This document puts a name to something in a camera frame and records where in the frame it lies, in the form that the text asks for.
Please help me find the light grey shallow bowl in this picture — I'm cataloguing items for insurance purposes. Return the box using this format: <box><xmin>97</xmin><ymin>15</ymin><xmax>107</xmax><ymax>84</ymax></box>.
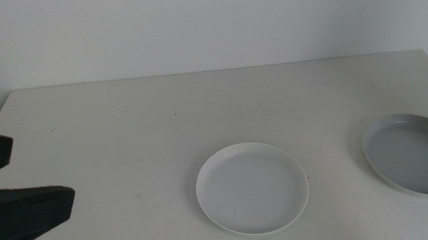
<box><xmin>359</xmin><ymin>110</ymin><xmax>428</xmax><ymax>203</ymax></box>

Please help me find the white shallow bowl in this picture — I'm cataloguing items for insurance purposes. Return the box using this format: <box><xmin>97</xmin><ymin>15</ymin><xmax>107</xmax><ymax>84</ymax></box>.
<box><xmin>191</xmin><ymin>137</ymin><xmax>314</xmax><ymax>240</ymax></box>

